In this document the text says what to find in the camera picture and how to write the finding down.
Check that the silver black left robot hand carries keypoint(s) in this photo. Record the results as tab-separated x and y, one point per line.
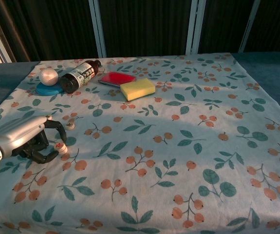
18	136

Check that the blue round disc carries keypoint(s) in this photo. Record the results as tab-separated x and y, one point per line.
44	91

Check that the white ball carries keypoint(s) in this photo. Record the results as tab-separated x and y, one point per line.
47	76

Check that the brown bottle with label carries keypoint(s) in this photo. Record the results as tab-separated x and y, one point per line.
79	74

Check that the red flat box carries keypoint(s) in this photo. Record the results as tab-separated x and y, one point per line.
116	78

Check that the dark ribbed screen panel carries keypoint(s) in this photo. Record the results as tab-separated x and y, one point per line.
222	24
147	26
278	24
57	26

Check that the yellow sponge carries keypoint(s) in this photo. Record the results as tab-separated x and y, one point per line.
136	89

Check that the floral berry print tablecloth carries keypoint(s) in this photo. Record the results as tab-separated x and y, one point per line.
154	158

